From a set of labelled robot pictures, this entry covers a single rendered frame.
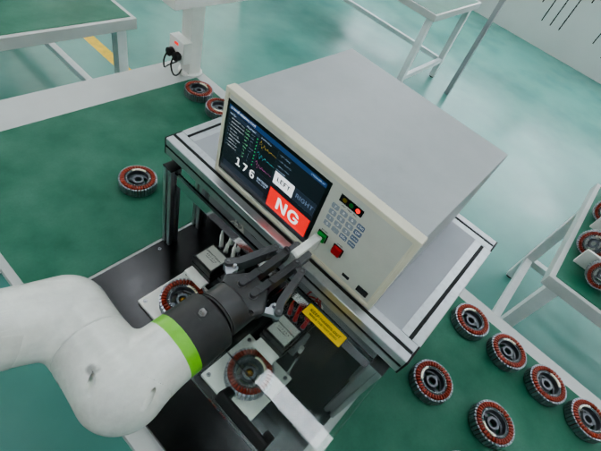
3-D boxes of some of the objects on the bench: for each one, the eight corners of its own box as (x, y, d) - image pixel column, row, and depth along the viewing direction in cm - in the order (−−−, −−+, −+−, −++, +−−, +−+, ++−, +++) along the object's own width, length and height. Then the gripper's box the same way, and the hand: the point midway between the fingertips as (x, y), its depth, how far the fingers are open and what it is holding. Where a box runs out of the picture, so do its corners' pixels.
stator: (155, 199, 124) (155, 191, 121) (115, 196, 120) (114, 188, 118) (158, 174, 130) (158, 165, 128) (121, 170, 127) (120, 162, 125)
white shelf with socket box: (171, 130, 146) (175, -2, 112) (112, 75, 157) (99, -60, 123) (242, 104, 167) (264, -13, 134) (186, 57, 178) (193, -61, 144)
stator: (177, 334, 96) (178, 327, 93) (149, 301, 99) (148, 293, 96) (214, 307, 103) (215, 300, 100) (186, 276, 106) (187, 269, 103)
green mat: (38, 304, 95) (38, 303, 95) (-75, 152, 113) (-76, 152, 113) (299, 163, 153) (299, 163, 153) (196, 77, 171) (196, 77, 170)
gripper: (183, 299, 63) (286, 229, 77) (240, 361, 59) (336, 276, 74) (186, 273, 57) (296, 203, 72) (248, 339, 54) (351, 251, 68)
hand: (304, 249), depth 71 cm, fingers closed
